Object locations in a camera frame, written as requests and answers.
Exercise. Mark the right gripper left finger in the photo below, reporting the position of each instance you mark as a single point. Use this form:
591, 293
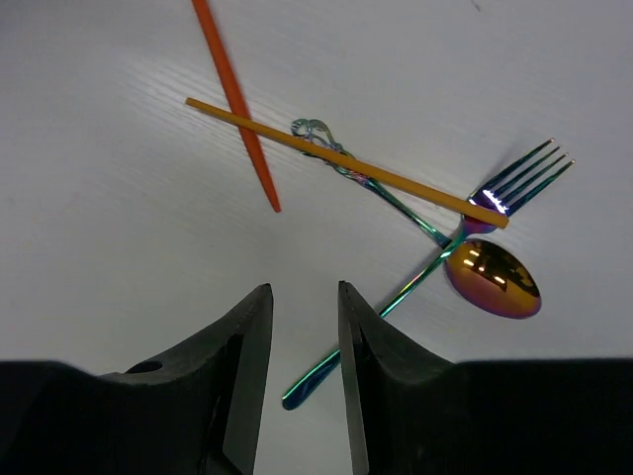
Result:
194, 408

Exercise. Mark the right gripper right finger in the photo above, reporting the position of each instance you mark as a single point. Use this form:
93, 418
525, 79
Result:
410, 411

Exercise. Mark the small silver utensil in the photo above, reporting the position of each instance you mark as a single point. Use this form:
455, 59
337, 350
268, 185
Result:
316, 131

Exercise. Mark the gold metal spoon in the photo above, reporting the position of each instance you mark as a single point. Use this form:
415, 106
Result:
493, 279

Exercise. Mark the orange plastic spoon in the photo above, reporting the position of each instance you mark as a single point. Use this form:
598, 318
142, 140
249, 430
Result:
235, 99

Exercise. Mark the iridescent metal fork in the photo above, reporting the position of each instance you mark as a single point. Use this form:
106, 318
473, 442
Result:
507, 192

